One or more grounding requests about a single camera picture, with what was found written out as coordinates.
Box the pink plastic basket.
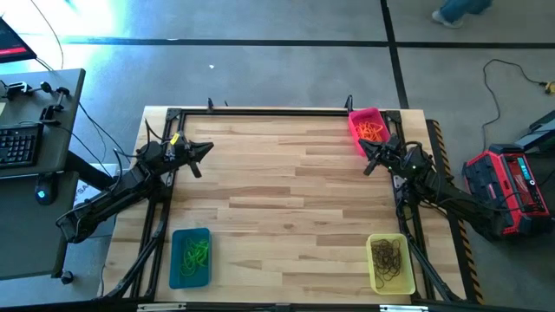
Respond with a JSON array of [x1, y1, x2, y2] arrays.
[[348, 107, 392, 157]]

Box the grey desk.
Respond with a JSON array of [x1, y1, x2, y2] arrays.
[[0, 68, 87, 282]]

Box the white paper sheet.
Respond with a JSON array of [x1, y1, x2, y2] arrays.
[[74, 172, 117, 207]]

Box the black device with light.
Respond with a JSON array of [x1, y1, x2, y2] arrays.
[[34, 172, 58, 206]]

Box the person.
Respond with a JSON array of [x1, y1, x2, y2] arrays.
[[431, 0, 494, 30]]

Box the black yellow hazard tape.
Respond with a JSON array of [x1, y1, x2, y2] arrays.
[[427, 119, 486, 304]]

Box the red black power station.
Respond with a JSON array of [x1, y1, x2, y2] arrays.
[[461, 145, 555, 238]]

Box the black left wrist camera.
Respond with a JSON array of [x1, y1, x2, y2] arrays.
[[163, 141, 186, 159]]

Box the black red monitor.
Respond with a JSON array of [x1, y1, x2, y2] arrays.
[[0, 16, 39, 65]]

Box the teal plastic basket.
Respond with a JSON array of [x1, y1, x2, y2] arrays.
[[168, 227, 212, 289]]

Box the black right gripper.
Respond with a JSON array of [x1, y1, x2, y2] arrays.
[[358, 134, 411, 177]]

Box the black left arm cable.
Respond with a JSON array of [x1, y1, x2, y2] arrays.
[[111, 117, 153, 187]]

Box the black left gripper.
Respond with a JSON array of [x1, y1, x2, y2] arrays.
[[163, 138, 215, 179]]

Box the black floor cable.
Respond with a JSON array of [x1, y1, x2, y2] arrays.
[[480, 58, 548, 151]]

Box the black support strut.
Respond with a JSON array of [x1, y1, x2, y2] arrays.
[[64, 151, 118, 192]]

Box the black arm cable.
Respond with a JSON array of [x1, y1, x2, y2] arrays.
[[405, 140, 435, 174], [111, 117, 153, 187]]

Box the black backlit keyboard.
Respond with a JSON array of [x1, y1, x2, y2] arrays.
[[0, 122, 45, 170]]

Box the yellow plastic basket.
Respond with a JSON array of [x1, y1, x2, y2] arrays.
[[366, 232, 416, 296]]

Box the grey equipment case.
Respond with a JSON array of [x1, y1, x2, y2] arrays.
[[513, 108, 555, 153]]

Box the silver metal bracket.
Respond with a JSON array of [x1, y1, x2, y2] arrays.
[[379, 304, 429, 312], [137, 302, 187, 312]]

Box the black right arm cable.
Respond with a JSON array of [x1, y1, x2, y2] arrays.
[[405, 140, 435, 174]]

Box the black desk clamp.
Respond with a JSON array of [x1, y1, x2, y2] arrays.
[[40, 81, 71, 125], [6, 81, 34, 99]]

